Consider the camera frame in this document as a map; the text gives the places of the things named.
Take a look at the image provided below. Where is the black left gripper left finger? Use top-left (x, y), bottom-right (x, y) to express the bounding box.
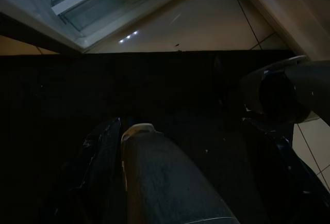
top-left (59, 117), bottom-right (127, 224)

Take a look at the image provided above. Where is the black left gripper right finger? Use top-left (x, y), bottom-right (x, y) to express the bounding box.
top-left (241, 117), bottom-right (330, 224)

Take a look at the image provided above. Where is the white-lined fridge door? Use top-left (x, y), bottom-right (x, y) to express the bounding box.
top-left (236, 0), bottom-right (330, 59)

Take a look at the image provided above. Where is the silver robot right leg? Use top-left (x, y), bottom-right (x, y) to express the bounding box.
top-left (238, 55), bottom-right (330, 124)

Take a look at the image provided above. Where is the thin black floor cable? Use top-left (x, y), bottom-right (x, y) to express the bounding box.
top-left (223, 0), bottom-right (262, 51)

